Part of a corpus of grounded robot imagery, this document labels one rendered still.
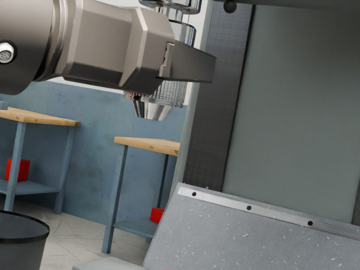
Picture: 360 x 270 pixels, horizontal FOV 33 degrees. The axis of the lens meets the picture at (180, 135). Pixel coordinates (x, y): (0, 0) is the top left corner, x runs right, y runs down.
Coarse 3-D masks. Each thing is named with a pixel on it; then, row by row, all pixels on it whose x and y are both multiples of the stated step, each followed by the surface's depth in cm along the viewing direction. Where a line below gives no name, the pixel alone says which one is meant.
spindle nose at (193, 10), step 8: (144, 0) 45; (152, 0) 44; (160, 0) 44; (168, 0) 44; (176, 0) 44; (184, 0) 44; (192, 0) 44; (200, 0) 45; (152, 8) 48; (184, 8) 45; (192, 8) 45; (200, 8) 46
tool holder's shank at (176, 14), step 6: (150, 6) 46; (156, 6) 45; (162, 6) 45; (168, 6) 45; (174, 6) 44; (162, 12) 45; (168, 12) 45; (174, 12) 45; (180, 12) 45; (186, 12) 46; (168, 18) 45; (174, 18) 45; (180, 18) 45
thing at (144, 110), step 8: (136, 104) 45; (144, 104) 45; (152, 104) 45; (160, 104) 45; (136, 112) 46; (144, 112) 45; (152, 112) 45; (160, 112) 45; (168, 112) 46; (160, 120) 46
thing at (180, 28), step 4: (172, 20) 44; (172, 24) 44; (176, 24) 44; (180, 24) 44; (184, 24) 44; (188, 24) 45; (172, 28) 44; (176, 28) 44; (180, 28) 44; (184, 28) 44; (188, 28) 44; (192, 28) 45; (176, 32) 44; (180, 32) 44; (184, 32) 44; (188, 32) 45; (192, 32) 45; (188, 36) 45; (192, 36) 45
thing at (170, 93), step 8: (184, 40) 44; (192, 40) 45; (160, 88) 44; (168, 88) 44; (176, 88) 45; (184, 88) 46; (128, 96) 45; (136, 96) 44; (144, 96) 44; (152, 96) 44; (160, 96) 44; (168, 96) 44; (176, 96) 45; (184, 96) 46; (168, 104) 44; (176, 104) 45
